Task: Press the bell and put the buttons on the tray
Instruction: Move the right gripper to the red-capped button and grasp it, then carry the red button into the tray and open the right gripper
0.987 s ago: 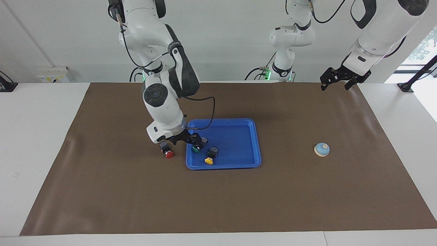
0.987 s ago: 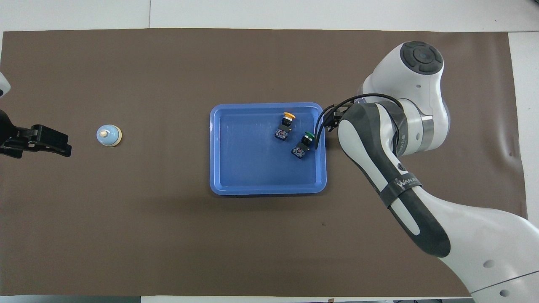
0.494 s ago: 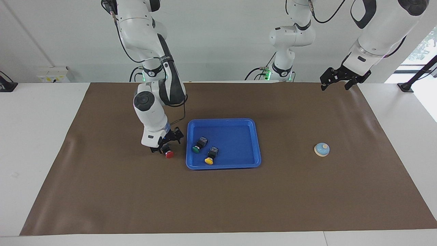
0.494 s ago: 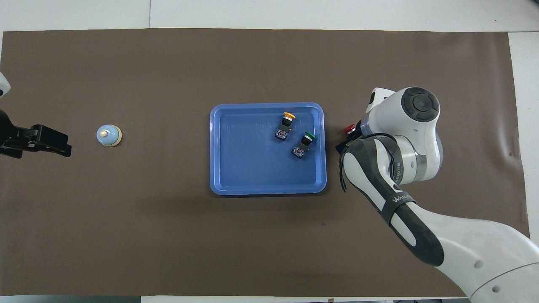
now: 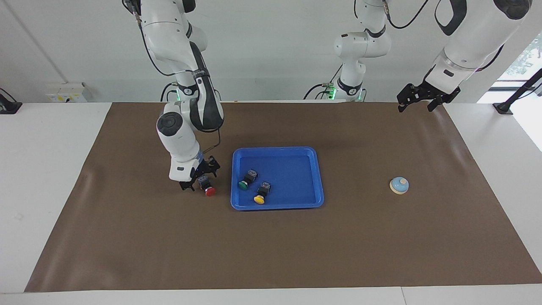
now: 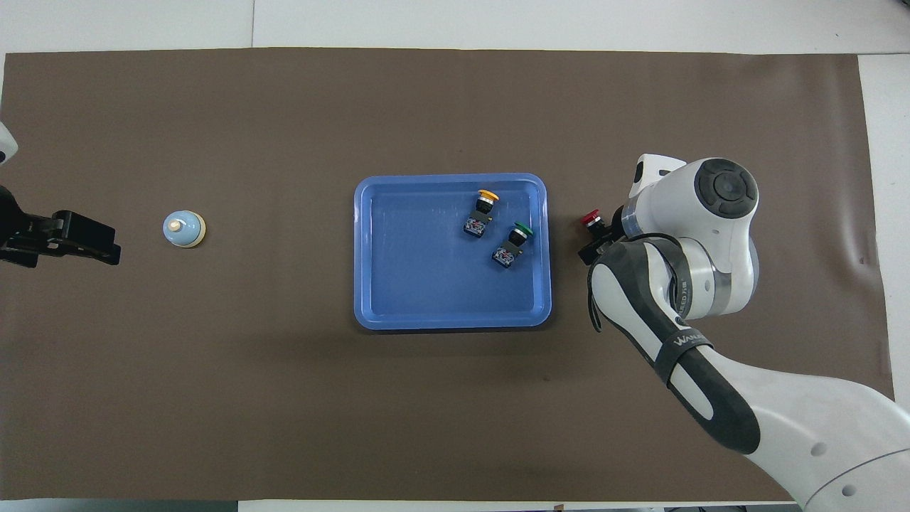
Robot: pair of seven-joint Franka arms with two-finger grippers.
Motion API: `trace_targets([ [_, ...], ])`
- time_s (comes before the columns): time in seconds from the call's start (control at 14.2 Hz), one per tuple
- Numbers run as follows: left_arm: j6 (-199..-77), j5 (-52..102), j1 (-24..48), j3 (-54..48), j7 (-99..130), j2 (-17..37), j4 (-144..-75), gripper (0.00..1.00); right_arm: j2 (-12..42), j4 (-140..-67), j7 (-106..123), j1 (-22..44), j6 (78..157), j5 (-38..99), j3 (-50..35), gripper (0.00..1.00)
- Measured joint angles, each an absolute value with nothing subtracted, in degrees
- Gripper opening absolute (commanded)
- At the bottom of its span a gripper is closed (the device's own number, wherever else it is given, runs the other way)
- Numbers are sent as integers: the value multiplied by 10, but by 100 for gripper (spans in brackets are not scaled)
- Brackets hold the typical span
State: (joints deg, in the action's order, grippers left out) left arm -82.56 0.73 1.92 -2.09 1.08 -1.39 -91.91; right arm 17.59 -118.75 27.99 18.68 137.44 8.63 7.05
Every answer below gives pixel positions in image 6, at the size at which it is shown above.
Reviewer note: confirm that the light blue desk bell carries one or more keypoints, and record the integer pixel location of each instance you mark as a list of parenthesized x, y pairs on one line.
[(181, 231)]

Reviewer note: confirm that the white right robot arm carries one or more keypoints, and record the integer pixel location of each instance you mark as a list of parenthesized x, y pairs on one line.
[(711, 213)]

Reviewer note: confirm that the green push button switch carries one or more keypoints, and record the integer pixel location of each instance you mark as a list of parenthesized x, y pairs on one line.
[(506, 254)]

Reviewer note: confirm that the brown table mat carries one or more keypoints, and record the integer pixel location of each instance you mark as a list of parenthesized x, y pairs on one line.
[(284, 398)]

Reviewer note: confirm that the yellow push button switch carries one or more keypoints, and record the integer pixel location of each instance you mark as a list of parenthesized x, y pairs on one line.
[(475, 226)]

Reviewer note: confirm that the red push button switch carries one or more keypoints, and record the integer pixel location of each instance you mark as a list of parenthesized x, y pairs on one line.
[(590, 217)]

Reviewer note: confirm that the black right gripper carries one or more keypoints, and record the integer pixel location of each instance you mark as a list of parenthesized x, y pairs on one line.
[(616, 227)]

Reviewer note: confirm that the blue plastic tray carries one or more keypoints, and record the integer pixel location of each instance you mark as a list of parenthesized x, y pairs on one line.
[(426, 284)]

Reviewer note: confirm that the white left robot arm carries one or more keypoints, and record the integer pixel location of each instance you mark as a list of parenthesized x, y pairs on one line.
[(6, 146)]

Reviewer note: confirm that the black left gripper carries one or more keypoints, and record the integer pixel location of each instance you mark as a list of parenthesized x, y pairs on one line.
[(71, 231)]

